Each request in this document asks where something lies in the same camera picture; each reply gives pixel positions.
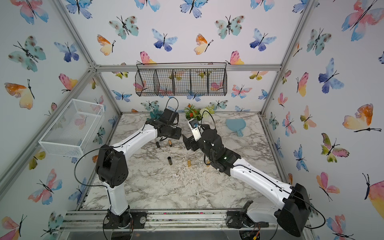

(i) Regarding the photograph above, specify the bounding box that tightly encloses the white mesh wall basket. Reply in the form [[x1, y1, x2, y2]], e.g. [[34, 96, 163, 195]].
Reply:
[[39, 99, 105, 158]]

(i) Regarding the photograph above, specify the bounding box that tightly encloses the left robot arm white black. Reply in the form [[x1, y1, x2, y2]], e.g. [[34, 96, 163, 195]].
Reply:
[[96, 109, 182, 217]]

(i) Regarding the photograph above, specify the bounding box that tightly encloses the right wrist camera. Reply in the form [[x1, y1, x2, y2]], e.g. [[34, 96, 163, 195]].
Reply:
[[188, 119, 201, 142]]

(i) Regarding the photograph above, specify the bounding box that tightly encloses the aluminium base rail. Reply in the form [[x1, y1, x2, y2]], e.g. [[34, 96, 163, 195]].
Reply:
[[61, 209, 277, 232]]

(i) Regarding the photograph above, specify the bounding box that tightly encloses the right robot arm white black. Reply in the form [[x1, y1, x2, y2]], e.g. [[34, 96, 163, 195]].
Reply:
[[183, 120, 311, 237]]

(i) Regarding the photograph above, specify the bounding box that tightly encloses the potted artificial plant white pot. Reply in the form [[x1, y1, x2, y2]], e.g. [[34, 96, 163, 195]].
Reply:
[[184, 104, 215, 121]]

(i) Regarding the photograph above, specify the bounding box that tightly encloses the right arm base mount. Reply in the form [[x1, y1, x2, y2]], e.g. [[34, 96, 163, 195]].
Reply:
[[226, 201, 270, 229]]

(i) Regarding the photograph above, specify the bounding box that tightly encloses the black wire wall basket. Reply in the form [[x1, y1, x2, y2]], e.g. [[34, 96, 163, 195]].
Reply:
[[134, 62, 228, 97]]

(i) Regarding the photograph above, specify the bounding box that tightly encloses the green hand-shaped brush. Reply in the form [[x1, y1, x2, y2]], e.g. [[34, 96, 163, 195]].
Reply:
[[150, 109, 163, 120]]

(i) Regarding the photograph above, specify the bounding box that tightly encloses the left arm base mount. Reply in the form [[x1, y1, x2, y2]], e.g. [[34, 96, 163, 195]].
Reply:
[[103, 209, 148, 230]]

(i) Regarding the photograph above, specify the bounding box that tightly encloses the light blue dustpan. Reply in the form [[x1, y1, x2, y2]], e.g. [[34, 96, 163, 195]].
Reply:
[[226, 119, 246, 137]]

